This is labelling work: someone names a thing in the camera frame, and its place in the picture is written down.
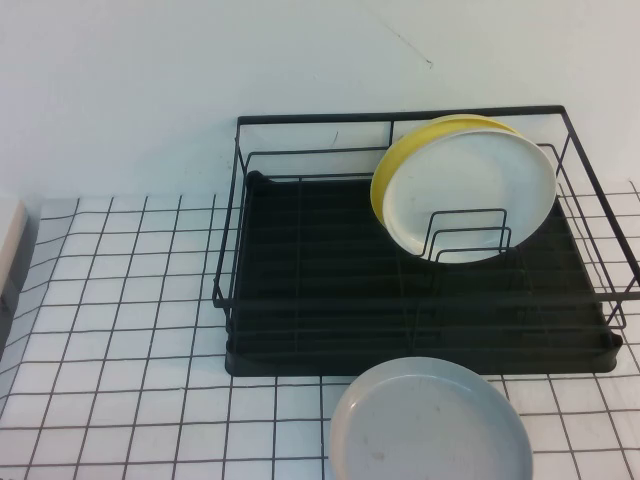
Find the white round plate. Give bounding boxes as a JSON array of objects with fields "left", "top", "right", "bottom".
[{"left": 382, "top": 128, "right": 558, "bottom": 265}]

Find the yellow round plate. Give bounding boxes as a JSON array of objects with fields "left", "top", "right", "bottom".
[{"left": 369, "top": 114, "right": 526, "bottom": 229}]

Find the grey-blue round plate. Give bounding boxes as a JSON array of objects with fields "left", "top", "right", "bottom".
[{"left": 328, "top": 356, "right": 535, "bottom": 480}]

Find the black plastic drip tray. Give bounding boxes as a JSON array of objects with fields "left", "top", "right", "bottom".
[{"left": 223, "top": 169, "right": 624, "bottom": 377}]

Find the white black-grid tablecloth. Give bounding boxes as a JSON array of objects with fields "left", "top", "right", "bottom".
[{"left": 0, "top": 179, "right": 640, "bottom": 480}]

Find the beige and grey box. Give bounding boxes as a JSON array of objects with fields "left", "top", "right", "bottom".
[{"left": 0, "top": 199, "right": 42, "bottom": 314}]

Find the black wire dish rack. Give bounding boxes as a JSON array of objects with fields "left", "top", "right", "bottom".
[{"left": 210, "top": 104, "right": 640, "bottom": 346}]

